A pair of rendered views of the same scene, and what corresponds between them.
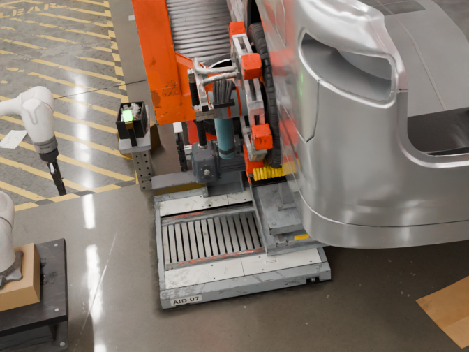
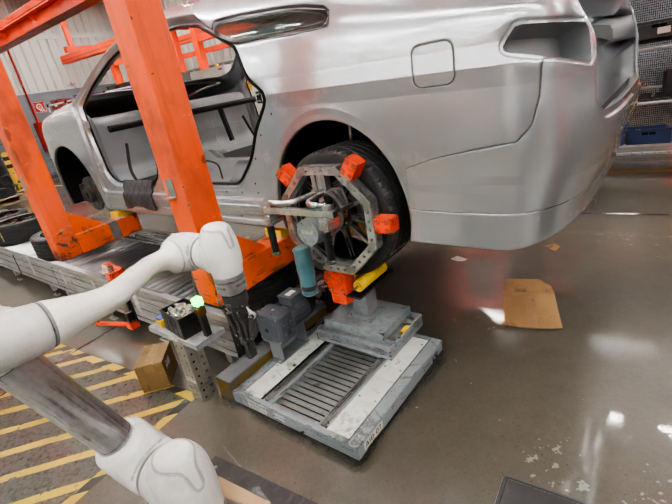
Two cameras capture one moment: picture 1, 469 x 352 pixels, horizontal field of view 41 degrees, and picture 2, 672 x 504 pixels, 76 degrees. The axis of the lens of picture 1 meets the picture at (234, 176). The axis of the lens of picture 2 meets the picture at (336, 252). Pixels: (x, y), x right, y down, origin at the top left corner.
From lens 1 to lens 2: 186 cm
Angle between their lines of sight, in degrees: 42
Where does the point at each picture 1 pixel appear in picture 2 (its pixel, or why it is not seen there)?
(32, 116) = (227, 238)
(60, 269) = (256, 481)
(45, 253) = not seen: hidden behind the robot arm
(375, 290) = (473, 337)
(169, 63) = not seen: hidden behind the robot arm
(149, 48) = (201, 220)
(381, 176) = (589, 134)
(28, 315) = not seen: outside the picture
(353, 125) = (574, 89)
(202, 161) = (283, 317)
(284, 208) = (373, 318)
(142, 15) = (190, 185)
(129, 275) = (286, 465)
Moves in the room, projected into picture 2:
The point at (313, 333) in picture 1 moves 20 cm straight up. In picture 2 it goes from (484, 384) to (483, 350)
